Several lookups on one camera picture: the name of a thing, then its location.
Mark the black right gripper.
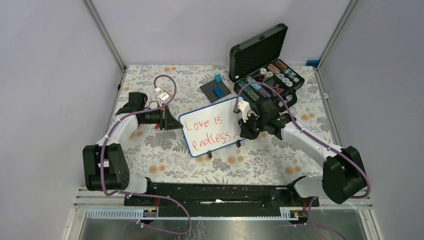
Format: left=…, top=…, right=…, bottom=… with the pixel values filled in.
left=238, top=111, right=268, bottom=141

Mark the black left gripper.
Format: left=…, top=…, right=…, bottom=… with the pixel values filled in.
left=141, top=103, right=184, bottom=131

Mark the blue framed whiteboard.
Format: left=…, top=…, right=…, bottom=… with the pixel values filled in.
left=178, top=97, right=244, bottom=158

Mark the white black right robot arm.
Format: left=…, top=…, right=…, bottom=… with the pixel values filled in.
left=234, top=98, right=368, bottom=206

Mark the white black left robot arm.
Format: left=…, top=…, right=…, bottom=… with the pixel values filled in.
left=82, top=92, right=183, bottom=206

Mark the floral tablecloth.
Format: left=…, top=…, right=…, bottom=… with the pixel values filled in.
left=116, top=64, right=322, bottom=185

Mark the blue lego brick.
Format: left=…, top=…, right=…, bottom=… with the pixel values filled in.
left=213, top=86, right=226, bottom=99

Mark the grey lego baseplate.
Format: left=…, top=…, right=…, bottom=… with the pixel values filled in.
left=199, top=80, right=231, bottom=104

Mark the black poker chip case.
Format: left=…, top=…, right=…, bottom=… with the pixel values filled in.
left=228, top=23, right=305, bottom=113

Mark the light blue lego cube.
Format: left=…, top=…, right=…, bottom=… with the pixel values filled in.
left=214, top=74, right=222, bottom=83

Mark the blue clamp behind table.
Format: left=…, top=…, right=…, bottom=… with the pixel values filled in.
left=305, top=60, right=320, bottom=68

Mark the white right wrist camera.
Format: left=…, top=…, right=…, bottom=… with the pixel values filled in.
left=233, top=100, right=251, bottom=123

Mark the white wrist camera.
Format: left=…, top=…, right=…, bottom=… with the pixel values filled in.
left=233, top=100, right=251, bottom=123
left=155, top=87, right=170, bottom=105

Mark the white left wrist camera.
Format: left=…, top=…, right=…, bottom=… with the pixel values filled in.
left=155, top=87, right=170, bottom=105

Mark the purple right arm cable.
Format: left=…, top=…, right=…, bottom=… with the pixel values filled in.
left=233, top=81, right=372, bottom=240

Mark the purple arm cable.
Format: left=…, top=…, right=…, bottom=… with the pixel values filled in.
left=233, top=81, right=372, bottom=240
left=99, top=74, right=193, bottom=235

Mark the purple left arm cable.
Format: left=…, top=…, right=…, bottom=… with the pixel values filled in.
left=99, top=74, right=193, bottom=235

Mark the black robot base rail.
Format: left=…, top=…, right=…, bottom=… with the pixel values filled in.
left=124, top=182, right=320, bottom=217

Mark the grey slotted cable duct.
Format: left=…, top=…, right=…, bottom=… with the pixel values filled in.
left=85, top=207, right=299, bottom=221

